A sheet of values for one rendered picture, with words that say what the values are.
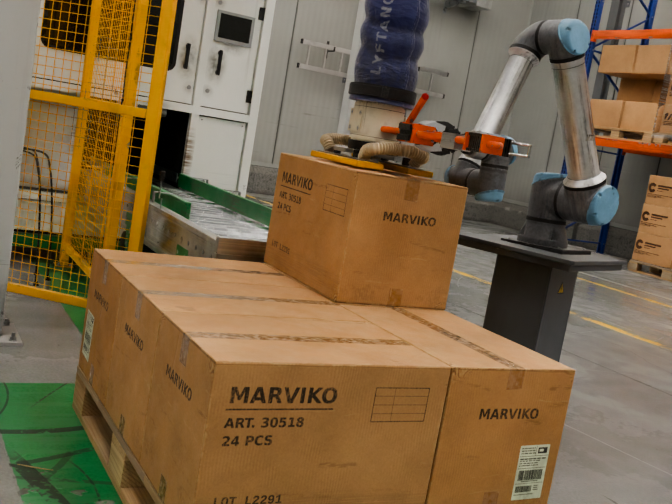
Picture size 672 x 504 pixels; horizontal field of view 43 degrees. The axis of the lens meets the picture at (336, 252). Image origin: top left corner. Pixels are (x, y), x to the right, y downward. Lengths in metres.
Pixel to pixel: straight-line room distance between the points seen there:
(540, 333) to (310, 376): 1.54
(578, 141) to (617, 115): 8.70
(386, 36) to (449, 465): 1.36
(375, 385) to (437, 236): 0.85
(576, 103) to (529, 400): 1.20
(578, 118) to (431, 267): 0.77
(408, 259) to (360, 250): 0.17
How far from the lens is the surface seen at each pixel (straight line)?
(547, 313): 3.26
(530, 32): 3.07
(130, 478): 2.41
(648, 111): 11.47
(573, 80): 3.03
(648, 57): 11.67
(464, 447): 2.16
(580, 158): 3.11
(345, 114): 6.43
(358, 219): 2.53
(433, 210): 2.66
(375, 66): 2.78
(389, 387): 1.97
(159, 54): 3.74
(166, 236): 3.66
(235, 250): 3.09
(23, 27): 3.58
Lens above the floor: 1.03
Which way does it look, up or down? 8 degrees down
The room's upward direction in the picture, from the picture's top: 10 degrees clockwise
